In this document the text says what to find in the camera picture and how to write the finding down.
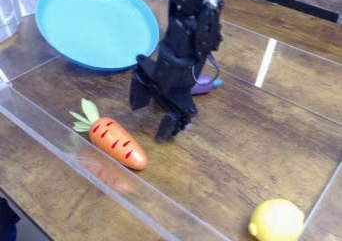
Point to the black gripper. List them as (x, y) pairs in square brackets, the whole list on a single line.
[(166, 80)]

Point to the orange toy carrot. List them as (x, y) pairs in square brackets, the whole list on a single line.
[(109, 137)]

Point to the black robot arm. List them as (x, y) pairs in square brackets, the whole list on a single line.
[(192, 33)]

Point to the purple toy eggplant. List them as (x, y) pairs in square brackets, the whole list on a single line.
[(206, 84)]

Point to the blue plastic plate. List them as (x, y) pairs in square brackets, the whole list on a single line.
[(100, 34)]

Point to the yellow toy lemon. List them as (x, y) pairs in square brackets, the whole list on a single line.
[(276, 221)]

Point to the black bar in background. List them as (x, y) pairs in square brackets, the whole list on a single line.
[(308, 9)]

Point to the clear acrylic tray wall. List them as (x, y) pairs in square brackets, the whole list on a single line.
[(264, 140)]

